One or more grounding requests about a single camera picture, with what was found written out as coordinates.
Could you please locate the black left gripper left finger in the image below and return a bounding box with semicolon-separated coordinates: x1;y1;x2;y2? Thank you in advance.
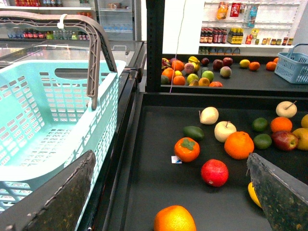
0;150;96;231

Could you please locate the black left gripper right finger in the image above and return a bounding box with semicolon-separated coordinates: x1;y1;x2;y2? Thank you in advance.
247;153;308;231

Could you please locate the yellow lemon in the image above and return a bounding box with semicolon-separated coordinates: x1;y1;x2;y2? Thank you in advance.
247;182;261;208

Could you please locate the teal plastic shopping basket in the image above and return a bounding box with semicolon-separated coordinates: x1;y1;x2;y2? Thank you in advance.
0;60;126;230

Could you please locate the grey-brown basket handle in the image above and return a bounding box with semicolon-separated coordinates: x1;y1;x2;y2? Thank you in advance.
0;11;117;110

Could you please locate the red apple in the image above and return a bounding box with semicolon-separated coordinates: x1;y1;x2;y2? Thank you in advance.
271;131;298;151

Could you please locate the green lime lower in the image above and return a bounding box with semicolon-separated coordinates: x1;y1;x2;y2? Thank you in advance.
253;134;272;150

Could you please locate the green lime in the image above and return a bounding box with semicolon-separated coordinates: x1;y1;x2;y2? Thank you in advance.
253;134;272;150
252;117;268;132

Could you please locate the large orange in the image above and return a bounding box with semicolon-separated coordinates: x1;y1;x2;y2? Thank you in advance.
224;131;255;160

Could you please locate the small orange tangerine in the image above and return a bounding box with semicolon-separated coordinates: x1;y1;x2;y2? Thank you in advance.
270;116;293;133

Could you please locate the red pomegranate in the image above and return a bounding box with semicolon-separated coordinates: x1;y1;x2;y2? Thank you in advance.
201;159;229;187

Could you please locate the green lime upper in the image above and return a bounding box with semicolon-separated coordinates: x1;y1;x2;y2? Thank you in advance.
252;117;268;132

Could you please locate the white pear right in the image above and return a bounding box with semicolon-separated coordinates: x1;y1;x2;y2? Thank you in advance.
276;101;297;118

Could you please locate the white pear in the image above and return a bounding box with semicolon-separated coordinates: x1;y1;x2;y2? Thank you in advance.
214;121;237;143
276;101;297;118
199;106;219;125

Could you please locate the white pear middle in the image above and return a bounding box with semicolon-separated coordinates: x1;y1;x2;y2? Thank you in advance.
214;121;237;143

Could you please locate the orange persimmon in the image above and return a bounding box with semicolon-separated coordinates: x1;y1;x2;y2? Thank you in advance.
174;137;200;163

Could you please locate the white pear left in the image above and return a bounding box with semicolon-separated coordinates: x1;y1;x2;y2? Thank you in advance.
199;106;219;125

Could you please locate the front orange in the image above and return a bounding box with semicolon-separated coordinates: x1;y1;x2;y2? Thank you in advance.
154;205;197;231

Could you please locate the dark green avocado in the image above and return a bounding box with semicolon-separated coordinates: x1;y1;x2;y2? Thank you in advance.
182;126;205;141

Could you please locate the white price label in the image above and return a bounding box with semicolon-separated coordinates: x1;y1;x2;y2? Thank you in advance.
171;155;182;164

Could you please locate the blue plastic basket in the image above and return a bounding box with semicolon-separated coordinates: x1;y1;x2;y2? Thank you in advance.
274;43;308;84

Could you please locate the glass freezer case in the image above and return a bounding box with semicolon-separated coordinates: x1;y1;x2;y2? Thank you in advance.
0;39;146;81

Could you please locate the black shelf frame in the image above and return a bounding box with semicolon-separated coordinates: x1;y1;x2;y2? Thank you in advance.
146;0;308;98

